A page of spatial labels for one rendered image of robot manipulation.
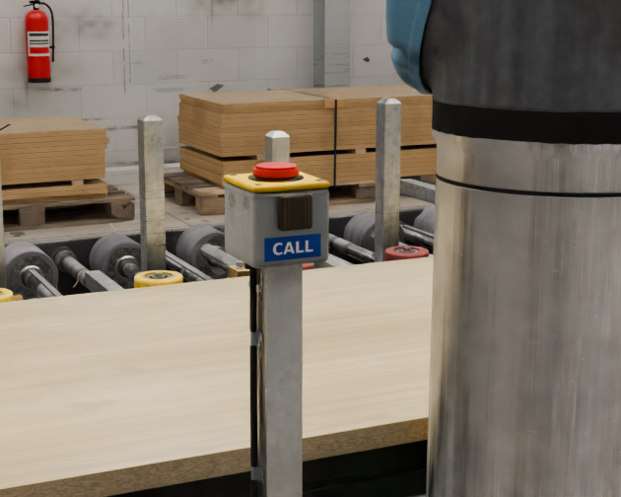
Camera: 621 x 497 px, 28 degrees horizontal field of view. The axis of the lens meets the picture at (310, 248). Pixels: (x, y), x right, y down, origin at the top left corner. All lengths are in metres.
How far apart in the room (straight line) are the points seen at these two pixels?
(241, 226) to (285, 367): 0.13
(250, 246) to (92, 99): 7.45
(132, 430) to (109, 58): 7.16
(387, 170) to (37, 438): 1.15
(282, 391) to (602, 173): 0.60
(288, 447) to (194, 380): 0.45
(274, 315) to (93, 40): 7.41
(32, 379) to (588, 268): 1.12
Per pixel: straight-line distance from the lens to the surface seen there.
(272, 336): 1.07
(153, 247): 2.18
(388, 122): 2.33
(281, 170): 1.04
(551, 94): 0.52
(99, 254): 2.60
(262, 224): 1.02
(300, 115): 7.55
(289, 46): 8.92
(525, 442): 0.56
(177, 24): 8.61
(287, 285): 1.06
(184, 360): 1.62
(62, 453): 1.34
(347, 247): 2.72
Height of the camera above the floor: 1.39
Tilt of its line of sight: 12 degrees down
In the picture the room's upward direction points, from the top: straight up
